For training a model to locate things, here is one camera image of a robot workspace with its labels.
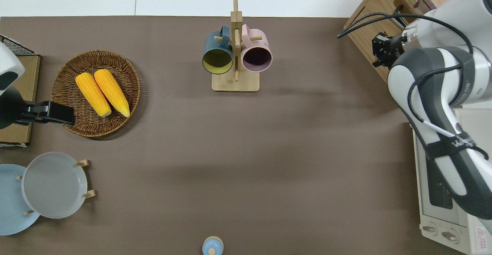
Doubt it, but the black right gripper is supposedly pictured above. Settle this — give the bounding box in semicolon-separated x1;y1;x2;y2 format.
371;33;408;69

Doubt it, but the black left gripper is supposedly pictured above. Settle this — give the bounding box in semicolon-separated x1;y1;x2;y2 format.
0;87;76;129

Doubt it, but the light wooden cabinet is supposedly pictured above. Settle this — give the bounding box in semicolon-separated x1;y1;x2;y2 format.
343;0;492;83

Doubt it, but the yellow corn cob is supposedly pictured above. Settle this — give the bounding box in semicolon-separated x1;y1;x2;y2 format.
75;72;112;118
94;68;131;118

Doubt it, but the brown wicker basket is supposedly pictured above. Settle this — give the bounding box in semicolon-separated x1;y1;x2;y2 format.
51;50;141;138

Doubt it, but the grey plate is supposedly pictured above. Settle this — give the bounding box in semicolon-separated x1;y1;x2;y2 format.
21;152;88;220

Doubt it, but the wooden plate rack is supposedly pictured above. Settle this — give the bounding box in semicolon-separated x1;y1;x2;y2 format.
15;159;96;215

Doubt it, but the light blue plate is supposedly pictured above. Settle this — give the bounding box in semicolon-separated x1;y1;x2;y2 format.
0;164;41;235

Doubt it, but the pink mug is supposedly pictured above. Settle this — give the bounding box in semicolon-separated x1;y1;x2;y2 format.
241;24;273;73

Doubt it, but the wooden mug rack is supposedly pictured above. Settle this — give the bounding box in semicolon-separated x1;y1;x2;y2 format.
211;0;260;92

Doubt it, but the brown table mat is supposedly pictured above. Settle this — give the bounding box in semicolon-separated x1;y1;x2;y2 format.
0;16;462;255

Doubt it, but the dark blue mug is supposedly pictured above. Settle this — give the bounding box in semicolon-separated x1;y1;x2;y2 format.
202;25;234;75

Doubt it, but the white toaster oven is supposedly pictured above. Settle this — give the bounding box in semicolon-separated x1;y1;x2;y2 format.
412;108;492;255

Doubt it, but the small blue round button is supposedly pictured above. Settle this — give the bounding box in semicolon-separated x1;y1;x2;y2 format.
202;236;224;255

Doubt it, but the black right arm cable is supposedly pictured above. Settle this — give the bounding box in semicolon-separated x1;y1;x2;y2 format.
337;12;474;132

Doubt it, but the wire shelf with wooden boards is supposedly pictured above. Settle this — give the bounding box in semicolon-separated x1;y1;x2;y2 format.
0;35;41;148

